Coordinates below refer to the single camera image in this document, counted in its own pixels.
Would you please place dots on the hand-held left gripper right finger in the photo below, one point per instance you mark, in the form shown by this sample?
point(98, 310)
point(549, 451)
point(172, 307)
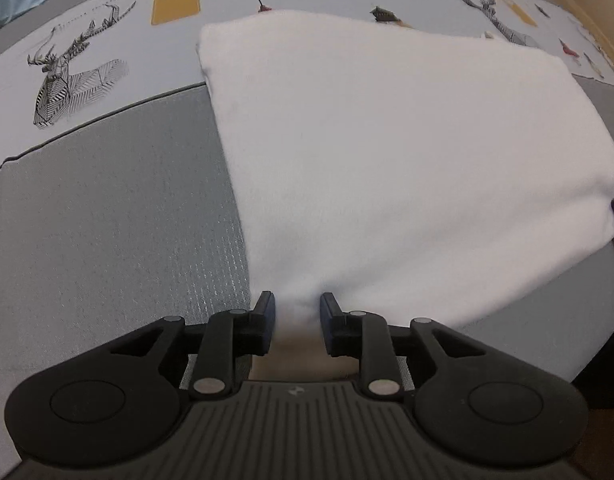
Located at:
point(328, 311)

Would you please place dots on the white long-sleeve shirt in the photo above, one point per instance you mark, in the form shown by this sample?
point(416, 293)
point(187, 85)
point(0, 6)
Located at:
point(387, 160)

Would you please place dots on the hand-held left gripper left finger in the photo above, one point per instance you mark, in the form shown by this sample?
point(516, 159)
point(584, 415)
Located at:
point(268, 311)

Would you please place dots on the wooden bed frame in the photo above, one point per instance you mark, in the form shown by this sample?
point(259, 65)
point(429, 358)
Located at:
point(597, 5)

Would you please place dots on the grey deer print bedspread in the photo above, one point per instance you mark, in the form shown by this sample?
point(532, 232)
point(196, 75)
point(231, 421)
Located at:
point(112, 235)

